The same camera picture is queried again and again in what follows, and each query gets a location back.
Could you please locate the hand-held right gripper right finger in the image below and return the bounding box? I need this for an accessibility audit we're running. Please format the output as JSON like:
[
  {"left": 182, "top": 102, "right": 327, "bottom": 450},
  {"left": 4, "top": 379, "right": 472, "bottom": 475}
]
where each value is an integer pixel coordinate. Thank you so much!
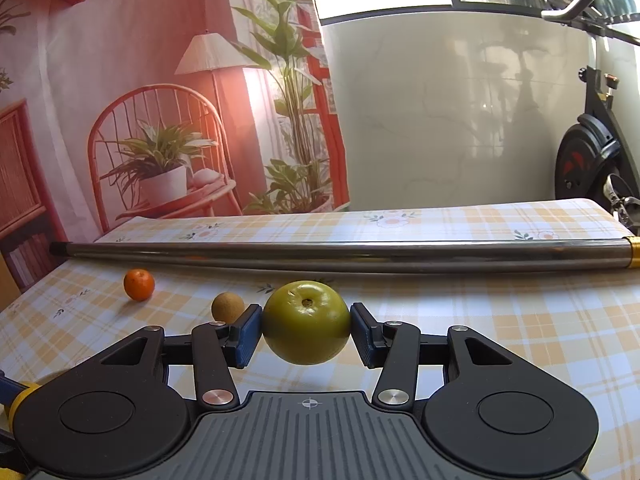
[{"left": 349, "top": 302, "right": 518, "bottom": 406}]

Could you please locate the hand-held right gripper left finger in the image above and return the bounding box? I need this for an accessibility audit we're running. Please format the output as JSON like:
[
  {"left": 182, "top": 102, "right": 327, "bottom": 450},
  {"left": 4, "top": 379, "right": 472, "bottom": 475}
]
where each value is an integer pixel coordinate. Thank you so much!
[{"left": 100, "top": 304, "right": 263, "bottom": 408}]

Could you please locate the green apple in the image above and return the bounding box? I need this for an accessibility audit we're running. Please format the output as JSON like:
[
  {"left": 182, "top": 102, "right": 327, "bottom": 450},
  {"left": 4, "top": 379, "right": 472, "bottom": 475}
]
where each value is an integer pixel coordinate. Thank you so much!
[{"left": 262, "top": 281, "right": 352, "bottom": 365}]

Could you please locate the brown kiwi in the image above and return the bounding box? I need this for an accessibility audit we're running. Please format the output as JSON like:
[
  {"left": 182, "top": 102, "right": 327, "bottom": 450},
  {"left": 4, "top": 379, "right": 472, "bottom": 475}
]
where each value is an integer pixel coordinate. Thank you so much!
[{"left": 211, "top": 292, "right": 246, "bottom": 322}]

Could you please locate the long metal pole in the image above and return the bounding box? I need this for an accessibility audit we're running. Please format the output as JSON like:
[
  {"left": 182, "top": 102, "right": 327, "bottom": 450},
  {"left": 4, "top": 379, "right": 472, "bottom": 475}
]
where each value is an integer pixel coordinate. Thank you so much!
[{"left": 50, "top": 236, "right": 640, "bottom": 276}]

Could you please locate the checked floral tablecloth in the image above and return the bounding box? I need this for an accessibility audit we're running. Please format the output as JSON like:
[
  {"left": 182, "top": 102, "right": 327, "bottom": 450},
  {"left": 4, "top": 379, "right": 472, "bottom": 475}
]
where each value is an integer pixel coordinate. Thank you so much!
[{"left": 0, "top": 199, "right": 640, "bottom": 461}]

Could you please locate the orange tangerine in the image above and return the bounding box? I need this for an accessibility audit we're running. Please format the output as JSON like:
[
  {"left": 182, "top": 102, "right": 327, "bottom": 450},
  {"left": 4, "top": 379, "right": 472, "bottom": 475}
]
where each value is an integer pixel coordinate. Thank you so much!
[{"left": 123, "top": 269, "right": 156, "bottom": 302}]

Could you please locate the yellow blue clamp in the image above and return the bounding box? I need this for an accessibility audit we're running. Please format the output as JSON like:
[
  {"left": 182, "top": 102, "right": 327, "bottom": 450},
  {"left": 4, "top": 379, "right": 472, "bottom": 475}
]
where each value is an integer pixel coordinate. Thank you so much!
[{"left": 0, "top": 370, "right": 43, "bottom": 461}]

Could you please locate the black exercise bike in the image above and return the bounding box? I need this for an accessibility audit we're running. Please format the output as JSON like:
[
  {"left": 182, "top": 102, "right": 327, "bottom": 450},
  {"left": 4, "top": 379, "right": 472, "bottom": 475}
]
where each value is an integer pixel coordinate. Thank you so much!
[{"left": 540, "top": 0, "right": 640, "bottom": 236}]

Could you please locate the printed wall tapestry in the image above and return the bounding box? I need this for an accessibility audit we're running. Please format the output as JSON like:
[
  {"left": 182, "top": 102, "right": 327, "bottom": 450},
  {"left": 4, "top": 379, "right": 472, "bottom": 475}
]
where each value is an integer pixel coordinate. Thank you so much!
[{"left": 0, "top": 0, "right": 351, "bottom": 296}]

